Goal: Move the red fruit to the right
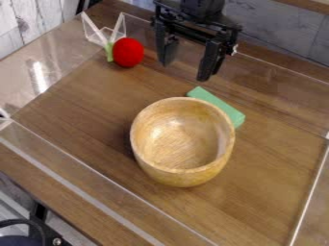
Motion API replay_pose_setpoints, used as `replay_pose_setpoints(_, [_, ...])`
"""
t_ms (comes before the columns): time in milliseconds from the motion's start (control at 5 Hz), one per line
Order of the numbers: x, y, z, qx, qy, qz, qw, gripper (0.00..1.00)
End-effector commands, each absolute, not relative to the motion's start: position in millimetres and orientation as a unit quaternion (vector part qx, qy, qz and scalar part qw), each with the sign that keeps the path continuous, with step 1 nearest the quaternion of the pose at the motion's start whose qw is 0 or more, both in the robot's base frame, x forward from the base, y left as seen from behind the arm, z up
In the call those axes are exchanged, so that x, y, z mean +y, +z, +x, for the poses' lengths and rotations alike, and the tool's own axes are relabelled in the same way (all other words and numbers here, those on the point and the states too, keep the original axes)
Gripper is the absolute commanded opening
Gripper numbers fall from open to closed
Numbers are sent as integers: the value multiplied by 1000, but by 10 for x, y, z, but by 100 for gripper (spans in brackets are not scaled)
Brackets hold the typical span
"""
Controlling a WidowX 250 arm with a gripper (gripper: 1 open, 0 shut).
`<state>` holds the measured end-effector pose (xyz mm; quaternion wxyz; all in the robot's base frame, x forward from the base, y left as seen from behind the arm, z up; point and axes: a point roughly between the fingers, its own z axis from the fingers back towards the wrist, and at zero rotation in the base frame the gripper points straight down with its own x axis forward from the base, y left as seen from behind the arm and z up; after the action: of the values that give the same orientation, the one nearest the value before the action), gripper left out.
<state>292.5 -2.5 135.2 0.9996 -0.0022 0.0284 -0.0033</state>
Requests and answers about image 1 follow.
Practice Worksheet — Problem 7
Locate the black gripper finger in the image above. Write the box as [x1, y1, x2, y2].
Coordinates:
[154, 20, 179, 66]
[196, 38, 226, 82]

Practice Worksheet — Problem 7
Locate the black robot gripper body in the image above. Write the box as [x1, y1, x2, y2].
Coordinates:
[152, 0, 242, 55]

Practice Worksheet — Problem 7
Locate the red felt fruit ball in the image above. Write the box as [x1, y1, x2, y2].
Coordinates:
[105, 37, 144, 68]

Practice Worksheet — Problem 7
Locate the green rectangular block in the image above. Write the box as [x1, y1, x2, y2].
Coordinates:
[186, 86, 246, 129]

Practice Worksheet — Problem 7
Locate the round wooden bowl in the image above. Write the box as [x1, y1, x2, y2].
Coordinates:
[130, 97, 235, 187]

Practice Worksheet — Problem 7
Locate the black table clamp stand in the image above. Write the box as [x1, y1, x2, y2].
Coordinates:
[29, 202, 73, 246]

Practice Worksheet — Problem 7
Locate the clear acrylic tray enclosure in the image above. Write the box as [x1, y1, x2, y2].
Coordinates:
[0, 21, 329, 246]

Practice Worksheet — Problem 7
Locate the black cable loop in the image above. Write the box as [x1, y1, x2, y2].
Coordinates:
[0, 218, 48, 246]

